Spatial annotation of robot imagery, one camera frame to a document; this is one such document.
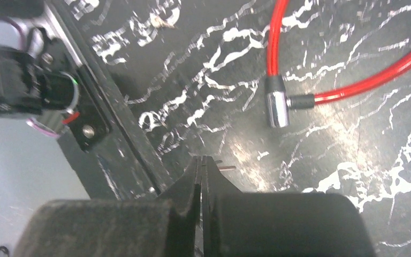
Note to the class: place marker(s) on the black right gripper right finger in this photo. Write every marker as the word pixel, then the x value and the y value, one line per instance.
pixel 237 223

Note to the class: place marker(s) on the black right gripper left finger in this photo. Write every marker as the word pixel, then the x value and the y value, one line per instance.
pixel 164 226

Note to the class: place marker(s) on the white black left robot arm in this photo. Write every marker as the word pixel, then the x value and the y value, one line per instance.
pixel 26 88

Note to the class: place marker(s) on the aluminium frame rail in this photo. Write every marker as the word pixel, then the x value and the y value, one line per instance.
pixel 56 27

